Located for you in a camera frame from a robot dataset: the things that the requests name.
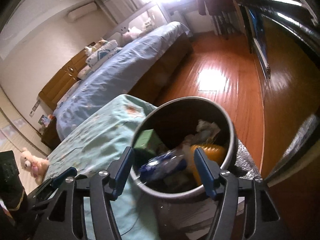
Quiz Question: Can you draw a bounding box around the blue white folded quilt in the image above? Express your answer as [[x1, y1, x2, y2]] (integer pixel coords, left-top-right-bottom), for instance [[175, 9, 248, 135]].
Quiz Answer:
[[85, 40, 123, 68]]

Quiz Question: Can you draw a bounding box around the pink pillow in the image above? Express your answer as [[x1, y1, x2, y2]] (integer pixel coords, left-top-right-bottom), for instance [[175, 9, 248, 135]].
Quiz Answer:
[[121, 26, 143, 42]]

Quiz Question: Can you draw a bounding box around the white pillow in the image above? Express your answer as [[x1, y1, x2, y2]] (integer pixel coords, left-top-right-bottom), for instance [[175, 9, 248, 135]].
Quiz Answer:
[[77, 66, 94, 79]]

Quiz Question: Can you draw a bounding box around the wall switch panel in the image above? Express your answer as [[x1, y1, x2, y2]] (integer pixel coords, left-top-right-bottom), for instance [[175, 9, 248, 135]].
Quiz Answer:
[[29, 100, 41, 117]]

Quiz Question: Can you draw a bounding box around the white trash can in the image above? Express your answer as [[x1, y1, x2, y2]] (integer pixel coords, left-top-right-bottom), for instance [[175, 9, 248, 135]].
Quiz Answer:
[[130, 96, 237, 200]]

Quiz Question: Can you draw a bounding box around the cream plush toy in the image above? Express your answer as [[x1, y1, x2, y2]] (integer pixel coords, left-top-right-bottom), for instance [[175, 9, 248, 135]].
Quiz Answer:
[[84, 38, 108, 53]]

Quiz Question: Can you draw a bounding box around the green box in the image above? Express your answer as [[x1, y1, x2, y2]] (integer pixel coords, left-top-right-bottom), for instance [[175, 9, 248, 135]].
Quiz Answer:
[[135, 129, 164, 154]]

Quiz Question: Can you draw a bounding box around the grey bubble wrap sheet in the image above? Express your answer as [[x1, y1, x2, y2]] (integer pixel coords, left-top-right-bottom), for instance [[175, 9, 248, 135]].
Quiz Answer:
[[231, 139, 262, 180]]

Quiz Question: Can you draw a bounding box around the cream teddy bear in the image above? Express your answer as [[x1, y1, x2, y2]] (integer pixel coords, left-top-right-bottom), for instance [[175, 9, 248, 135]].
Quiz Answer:
[[20, 147, 50, 185]]

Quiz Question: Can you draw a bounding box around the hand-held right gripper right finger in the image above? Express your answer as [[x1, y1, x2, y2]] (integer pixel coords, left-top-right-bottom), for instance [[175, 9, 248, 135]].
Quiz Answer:
[[194, 147, 280, 240]]

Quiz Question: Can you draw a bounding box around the wooden nightstand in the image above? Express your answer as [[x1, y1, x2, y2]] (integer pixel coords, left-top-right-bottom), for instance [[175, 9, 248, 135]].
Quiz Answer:
[[41, 116, 59, 150]]

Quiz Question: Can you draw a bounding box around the flat screen television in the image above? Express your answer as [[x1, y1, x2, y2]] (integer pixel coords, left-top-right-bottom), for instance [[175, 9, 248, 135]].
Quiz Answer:
[[244, 5, 272, 79]]

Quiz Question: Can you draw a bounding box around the grey curtain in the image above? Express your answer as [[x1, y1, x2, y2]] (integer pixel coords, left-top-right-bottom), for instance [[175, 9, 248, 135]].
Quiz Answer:
[[96, 0, 140, 23]]

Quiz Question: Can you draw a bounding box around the white sliding wardrobe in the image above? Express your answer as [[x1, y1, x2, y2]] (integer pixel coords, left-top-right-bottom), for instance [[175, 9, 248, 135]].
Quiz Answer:
[[0, 87, 53, 180]]

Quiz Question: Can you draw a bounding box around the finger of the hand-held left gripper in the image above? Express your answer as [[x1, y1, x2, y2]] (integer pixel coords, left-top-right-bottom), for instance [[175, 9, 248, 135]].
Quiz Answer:
[[31, 167, 78, 205]]

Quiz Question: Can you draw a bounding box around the floral light green tablecloth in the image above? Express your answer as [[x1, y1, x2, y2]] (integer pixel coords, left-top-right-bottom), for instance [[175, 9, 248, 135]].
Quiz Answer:
[[46, 94, 160, 240]]

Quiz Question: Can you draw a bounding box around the bed with blue sheet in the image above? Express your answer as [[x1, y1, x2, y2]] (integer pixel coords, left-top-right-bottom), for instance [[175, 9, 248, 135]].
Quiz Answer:
[[52, 21, 194, 143]]

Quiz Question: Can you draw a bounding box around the grey bed guard rail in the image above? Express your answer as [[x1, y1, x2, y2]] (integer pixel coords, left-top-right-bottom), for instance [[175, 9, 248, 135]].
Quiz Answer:
[[104, 1, 170, 48]]

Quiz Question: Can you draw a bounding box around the small dresser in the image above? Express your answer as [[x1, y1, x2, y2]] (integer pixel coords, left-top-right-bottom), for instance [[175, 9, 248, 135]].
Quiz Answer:
[[170, 9, 187, 28]]

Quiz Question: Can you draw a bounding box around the white air conditioner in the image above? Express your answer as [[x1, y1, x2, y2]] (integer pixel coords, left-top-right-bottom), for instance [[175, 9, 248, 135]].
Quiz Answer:
[[67, 3, 98, 20]]

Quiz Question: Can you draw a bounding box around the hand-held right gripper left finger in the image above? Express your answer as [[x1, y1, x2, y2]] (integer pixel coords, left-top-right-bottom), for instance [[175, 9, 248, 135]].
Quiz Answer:
[[46, 146, 134, 240]]

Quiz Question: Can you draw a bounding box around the wooden headboard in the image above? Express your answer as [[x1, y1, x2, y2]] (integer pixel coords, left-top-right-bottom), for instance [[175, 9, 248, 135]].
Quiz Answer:
[[38, 42, 97, 110]]

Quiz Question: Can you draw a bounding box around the large orange foam fruit net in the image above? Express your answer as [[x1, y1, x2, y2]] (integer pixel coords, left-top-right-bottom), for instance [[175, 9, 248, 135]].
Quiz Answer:
[[190, 144, 227, 184]]

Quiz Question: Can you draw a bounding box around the small photo frame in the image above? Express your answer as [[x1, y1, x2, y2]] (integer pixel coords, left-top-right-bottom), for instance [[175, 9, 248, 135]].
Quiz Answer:
[[37, 114, 49, 127]]

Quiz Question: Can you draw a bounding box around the blue white snack wrapper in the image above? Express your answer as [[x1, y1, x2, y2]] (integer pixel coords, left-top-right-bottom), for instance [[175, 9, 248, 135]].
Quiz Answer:
[[139, 151, 188, 180]]

